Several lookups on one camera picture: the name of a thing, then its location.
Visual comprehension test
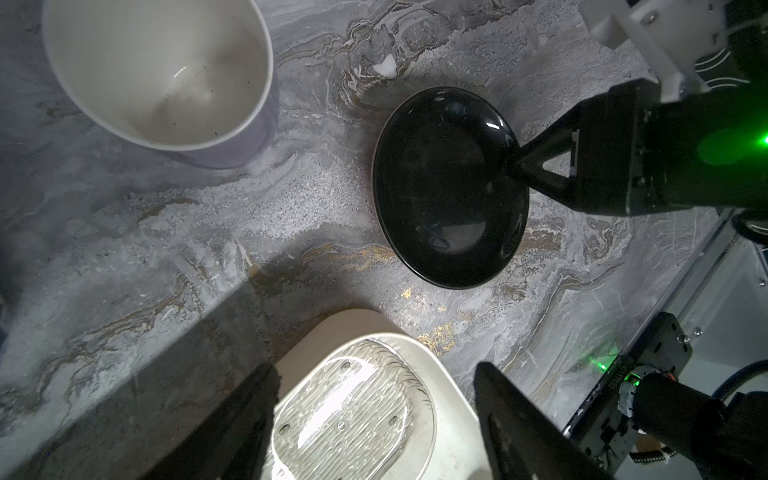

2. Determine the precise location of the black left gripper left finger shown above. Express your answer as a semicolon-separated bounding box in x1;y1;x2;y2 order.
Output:
143;363;280;479

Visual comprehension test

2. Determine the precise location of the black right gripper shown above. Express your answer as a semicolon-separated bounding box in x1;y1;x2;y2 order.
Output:
509;77;709;217

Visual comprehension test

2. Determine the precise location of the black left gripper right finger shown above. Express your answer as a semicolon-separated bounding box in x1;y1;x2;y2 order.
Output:
473;362;611;479

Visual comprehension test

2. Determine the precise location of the black round plate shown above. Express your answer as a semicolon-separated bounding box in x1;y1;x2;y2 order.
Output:
372;86;530;290

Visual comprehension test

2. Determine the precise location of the clear glass ribbed dish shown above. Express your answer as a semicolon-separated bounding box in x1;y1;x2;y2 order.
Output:
261;338;435;479

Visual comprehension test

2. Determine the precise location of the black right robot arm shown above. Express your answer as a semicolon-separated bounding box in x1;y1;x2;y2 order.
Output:
508;1;767;479

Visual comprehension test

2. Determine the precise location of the cream plastic bin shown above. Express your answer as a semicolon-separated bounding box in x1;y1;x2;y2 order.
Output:
260;309;492;479

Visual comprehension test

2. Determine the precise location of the purple ceramic mug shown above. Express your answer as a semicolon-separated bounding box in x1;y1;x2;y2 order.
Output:
41;0;279;169

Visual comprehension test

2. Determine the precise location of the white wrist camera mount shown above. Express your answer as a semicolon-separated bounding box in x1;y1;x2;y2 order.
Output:
579;0;750;103

